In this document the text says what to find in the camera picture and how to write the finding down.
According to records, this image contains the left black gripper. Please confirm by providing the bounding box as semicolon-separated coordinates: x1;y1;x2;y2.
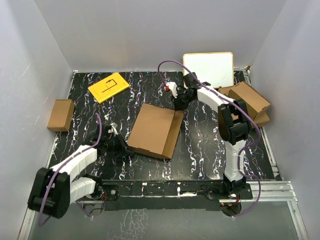
104;132;134;158

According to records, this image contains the cardboard box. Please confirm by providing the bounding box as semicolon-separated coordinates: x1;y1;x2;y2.
253;112;270;128
218;81;271;120
127;103;184;159
47;99;75;132

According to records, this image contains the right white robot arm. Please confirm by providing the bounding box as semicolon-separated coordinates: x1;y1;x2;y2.
165;73;252;199

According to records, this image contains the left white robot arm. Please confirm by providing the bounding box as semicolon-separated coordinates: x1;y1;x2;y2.
27;124;133;219

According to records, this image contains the yellow pad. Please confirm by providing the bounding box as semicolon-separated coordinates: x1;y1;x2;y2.
88;72;131;104

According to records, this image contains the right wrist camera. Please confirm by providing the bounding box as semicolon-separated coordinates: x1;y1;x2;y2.
164;81;178;99

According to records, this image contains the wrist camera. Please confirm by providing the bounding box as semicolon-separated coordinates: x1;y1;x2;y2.
108;122;119;135
164;81;178;99

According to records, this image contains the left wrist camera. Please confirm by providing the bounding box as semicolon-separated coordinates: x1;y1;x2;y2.
108;122;119;135

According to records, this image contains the white board yellow frame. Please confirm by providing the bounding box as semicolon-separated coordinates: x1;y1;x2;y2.
182;52;234;89

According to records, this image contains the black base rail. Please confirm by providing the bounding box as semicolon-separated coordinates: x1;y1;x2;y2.
79;179;253;212

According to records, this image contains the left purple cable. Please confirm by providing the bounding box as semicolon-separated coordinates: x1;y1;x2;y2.
37;112;103;227

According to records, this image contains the purple cable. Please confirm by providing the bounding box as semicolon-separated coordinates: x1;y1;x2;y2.
157;59;263;218
37;112;103;227

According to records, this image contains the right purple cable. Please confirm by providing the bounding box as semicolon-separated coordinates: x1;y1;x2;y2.
157;59;263;218

